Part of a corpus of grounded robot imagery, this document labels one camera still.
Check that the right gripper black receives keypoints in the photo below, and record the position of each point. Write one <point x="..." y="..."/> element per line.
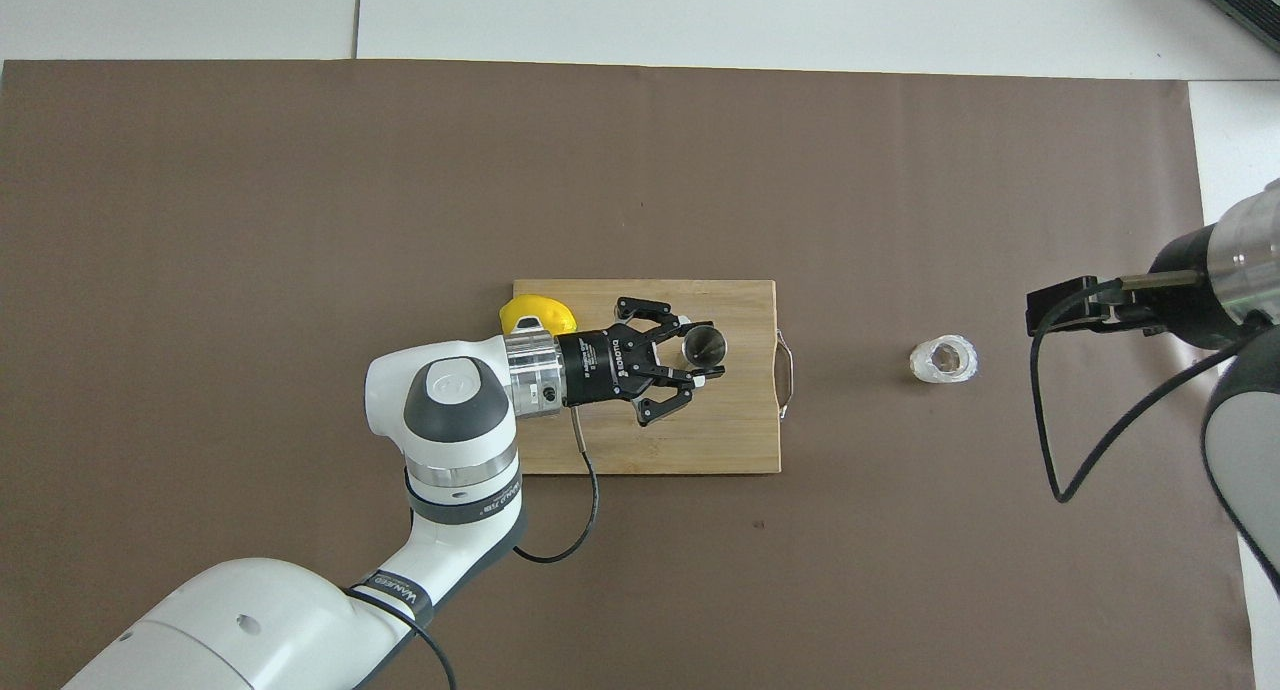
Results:
<point x="1190" y="295"/>

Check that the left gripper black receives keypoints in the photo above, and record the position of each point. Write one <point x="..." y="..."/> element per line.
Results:
<point x="600" y="368"/>

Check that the steel double jigger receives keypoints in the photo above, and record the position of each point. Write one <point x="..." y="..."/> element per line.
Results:
<point x="705" y="345"/>

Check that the clear plastic cup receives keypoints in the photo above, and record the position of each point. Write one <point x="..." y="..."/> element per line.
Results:
<point x="943" y="359"/>

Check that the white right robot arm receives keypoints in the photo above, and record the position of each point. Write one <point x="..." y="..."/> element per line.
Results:
<point x="1245" y="440"/>

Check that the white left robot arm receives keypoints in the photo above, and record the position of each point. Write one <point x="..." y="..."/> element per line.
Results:
<point x="300" y="620"/>

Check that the wooden cutting board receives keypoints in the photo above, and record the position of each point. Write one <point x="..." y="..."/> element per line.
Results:
<point x="700" y="440"/>

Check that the yellow lemon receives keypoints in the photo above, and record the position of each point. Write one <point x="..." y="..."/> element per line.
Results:
<point x="535" y="310"/>

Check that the brown table mat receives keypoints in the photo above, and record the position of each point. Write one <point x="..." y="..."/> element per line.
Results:
<point x="900" y="570"/>

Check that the grey ribbed device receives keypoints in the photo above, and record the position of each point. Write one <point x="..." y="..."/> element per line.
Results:
<point x="1250" y="0"/>

